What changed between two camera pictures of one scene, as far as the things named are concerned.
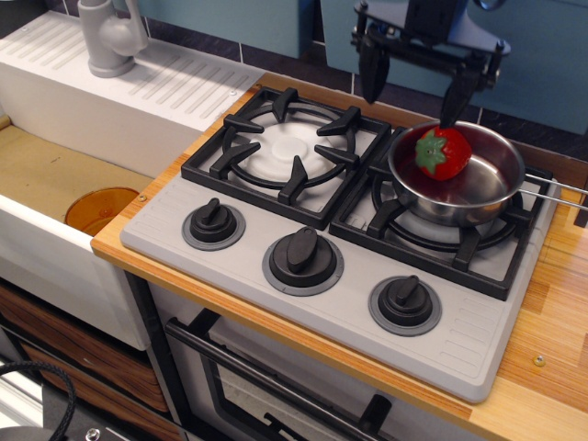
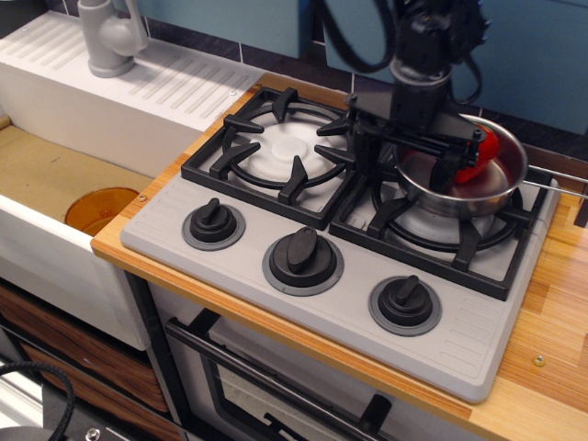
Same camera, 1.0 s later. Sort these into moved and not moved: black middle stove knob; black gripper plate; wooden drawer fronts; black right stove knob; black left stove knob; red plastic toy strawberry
Moved: black gripper plate; red plastic toy strawberry
Not moved: black right stove knob; black middle stove knob; black left stove knob; wooden drawer fronts
